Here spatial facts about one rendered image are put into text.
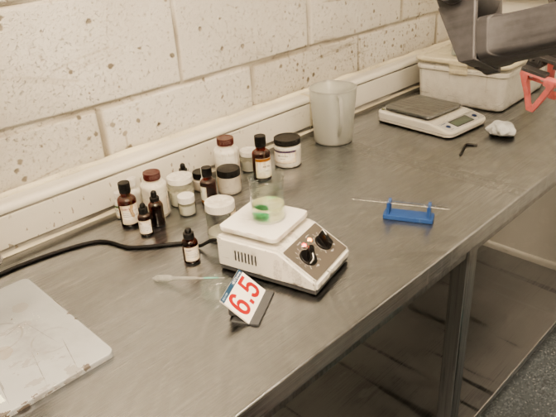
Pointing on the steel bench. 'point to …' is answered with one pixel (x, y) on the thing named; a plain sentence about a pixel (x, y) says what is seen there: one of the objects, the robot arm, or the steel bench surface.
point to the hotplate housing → (273, 260)
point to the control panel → (325, 258)
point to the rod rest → (409, 215)
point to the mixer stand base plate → (40, 347)
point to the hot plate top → (233, 225)
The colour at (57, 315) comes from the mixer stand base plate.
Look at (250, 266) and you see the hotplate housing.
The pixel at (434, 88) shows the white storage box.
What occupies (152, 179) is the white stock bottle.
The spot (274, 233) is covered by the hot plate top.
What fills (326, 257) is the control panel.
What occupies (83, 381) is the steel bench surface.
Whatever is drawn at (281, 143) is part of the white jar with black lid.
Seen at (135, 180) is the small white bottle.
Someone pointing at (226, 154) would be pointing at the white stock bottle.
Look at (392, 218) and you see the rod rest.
